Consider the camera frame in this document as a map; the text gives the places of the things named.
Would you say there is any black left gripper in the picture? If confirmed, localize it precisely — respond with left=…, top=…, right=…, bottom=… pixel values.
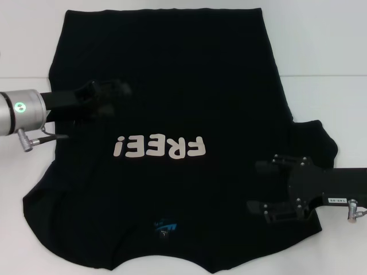
left=39, top=79, right=133, bottom=124

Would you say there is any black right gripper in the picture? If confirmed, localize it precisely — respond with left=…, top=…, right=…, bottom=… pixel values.
left=246, top=154, right=367, bottom=226

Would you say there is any left arm connector cable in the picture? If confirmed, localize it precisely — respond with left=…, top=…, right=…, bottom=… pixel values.
left=17, top=127, right=69, bottom=150

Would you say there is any black shirt with FREE print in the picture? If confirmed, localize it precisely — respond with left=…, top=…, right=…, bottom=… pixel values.
left=21, top=9, right=339, bottom=264

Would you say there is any arm connector cable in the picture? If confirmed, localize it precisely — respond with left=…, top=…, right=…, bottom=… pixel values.
left=17, top=127, right=69, bottom=150
left=346, top=199, right=367, bottom=223

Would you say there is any right arm connector cable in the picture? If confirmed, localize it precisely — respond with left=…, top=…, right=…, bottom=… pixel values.
left=346, top=199, right=367, bottom=223

